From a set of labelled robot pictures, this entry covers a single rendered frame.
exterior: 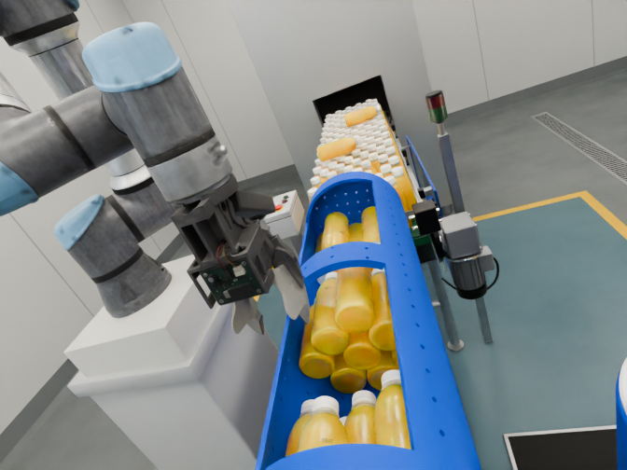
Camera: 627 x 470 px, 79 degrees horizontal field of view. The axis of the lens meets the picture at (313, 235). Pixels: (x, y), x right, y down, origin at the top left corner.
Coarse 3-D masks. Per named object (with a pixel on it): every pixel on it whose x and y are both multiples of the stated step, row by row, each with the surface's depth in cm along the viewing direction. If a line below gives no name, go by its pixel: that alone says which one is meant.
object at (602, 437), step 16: (528, 432) 136; (544, 432) 134; (560, 432) 132; (576, 432) 130; (592, 432) 128; (608, 432) 127; (512, 448) 133; (528, 448) 131; (544, 448) 130; (560, 448) 128; (576, 448) 126; (592, 448) 125; (608, 448) 123; (512, 464) 129; (528, 464) 127; (544, 464) 125; (560, 464) 124; (576, 464) 122; (592, 464) 121; (608, 464) 119
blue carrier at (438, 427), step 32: (320, 192) 106; (352, 192) 111; (384, 192) 99; (320, 224) 117; (384, 224) 82; (320, 256) 73; (352, 256) 69; (384, 256) 70; (416, 256) 81; (416, 288) 66; (288, 320) 75; (416, 320) 57; (288, 352) 72; (416, 352) 51; (288, 384) 68; (320, 384) 75; (416, 384) 46; (448, 384) 50; (288, 416) 64; (416, 416) 42; (448, 416) 44; (320, 448) 39; (352, 448) 38; (384, 448) 38; (416, 448) 38; (448, 448) 40
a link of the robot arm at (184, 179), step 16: (208, 144) 36; (176, 160) 35; (192, 160) 35; (208, 160) 36; (224, 160) 38; (160, 176) 36; (176, 176) 36; (192, 176) 36; (208, 176) 36; (224, 176) 38; (176, 192) 36; (192, 192) 36; (208, 192) 37
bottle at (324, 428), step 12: (324, 408) 55; (312, 420) 53; (324, 420) 52; (336, 420) 53; (312, 432) 51; (324, 432) 50; (336, 432) 51; (300, 444) 51; (312, 444) 49; (324, 444) 49; (336, 444) 49
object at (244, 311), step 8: (232, 304) 46; (240, 304) 47; (248, 304) 48; (256, 304) 50; (232, 312) 45; (240, 312) 47; (248, 312) 49; (256, 312) 50; (232, 320) 45; (240, 320) 47; (248, 320) 49; (256, 320) 49; (232, 328) 45; (240, 328) 46; (256, 328) 50
